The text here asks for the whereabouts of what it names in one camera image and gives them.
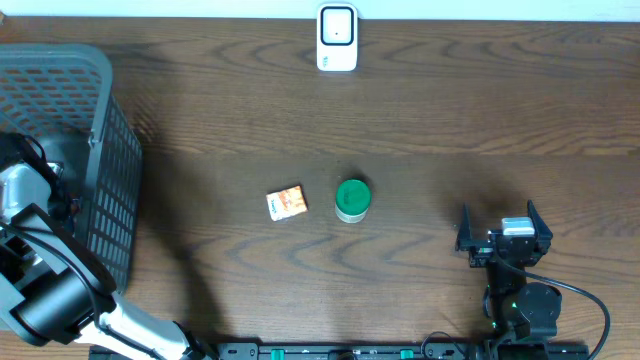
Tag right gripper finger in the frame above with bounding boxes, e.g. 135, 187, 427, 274
527, 200, 553, 253
455, 203, 473, 251

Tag green lid jar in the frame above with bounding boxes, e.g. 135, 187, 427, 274
335, 179, 372, 224

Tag small orange snack box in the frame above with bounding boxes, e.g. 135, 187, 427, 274
266, 185, 308, 222

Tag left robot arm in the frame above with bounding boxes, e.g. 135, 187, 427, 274
1, 133, 219, 359

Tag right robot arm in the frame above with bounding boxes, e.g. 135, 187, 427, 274
455, 201, 562, 359

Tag white barcode scanner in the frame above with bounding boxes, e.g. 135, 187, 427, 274
316, 3, 358, 72

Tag grey plastic basket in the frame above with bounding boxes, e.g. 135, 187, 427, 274
1, 44, 143, 293

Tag black mounting rail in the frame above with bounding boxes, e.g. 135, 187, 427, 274
89, 341, 591, 360

